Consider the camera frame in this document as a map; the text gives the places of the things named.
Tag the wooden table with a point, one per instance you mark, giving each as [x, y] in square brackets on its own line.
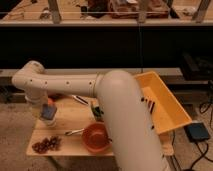
[70, 115]

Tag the bunch of red grapes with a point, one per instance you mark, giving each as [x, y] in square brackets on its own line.
[52, 143]

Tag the orange plastic bowl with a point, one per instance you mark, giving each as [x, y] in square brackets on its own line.
[95, 137]

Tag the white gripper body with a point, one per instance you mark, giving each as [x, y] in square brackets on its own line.
[36, 103]

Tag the white handled brush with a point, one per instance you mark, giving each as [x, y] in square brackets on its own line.
[80, 100]

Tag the blue sponge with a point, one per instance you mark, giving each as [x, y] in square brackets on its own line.
[48, 111]

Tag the metal spoon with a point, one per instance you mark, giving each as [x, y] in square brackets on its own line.
[72, 132]

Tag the red apple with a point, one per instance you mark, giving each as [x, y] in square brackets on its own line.
[50, 101]

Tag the yellow plastic bin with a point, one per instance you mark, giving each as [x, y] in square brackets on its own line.
[168, 114]

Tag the dark mug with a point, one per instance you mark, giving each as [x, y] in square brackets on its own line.
[97, 113]

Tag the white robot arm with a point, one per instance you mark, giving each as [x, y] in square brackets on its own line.
[135, 143]

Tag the white paper cup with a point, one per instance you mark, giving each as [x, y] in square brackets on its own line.
[48, 120]

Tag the black power box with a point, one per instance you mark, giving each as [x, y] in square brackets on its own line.
[197, 132]

